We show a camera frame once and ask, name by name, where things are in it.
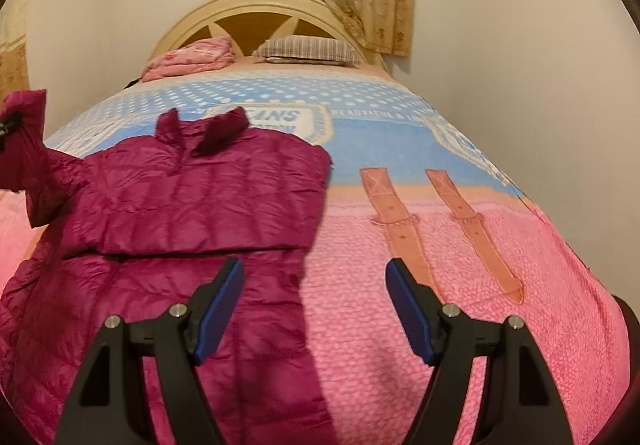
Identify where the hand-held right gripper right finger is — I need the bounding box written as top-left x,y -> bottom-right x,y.
385,258 -> 573,445

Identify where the striped pillow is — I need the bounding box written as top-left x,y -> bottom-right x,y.
252,37 -> 368,66

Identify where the folded pink floral quilt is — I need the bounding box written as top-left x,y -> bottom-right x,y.
141,36 -> 237,82

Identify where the cream arched bed headboard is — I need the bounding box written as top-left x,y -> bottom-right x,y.
149,0 -> 392,76

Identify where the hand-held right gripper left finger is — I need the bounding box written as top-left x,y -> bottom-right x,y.
54,258 -> 245,445

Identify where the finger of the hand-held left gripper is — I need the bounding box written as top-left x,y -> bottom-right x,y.
0,113 -> 23,150

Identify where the pink and blue printed blanket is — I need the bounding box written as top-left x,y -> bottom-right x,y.
0,65 -> 633,445

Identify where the magenta puffer jacket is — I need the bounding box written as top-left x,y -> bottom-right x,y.
0,89 -> 335,445

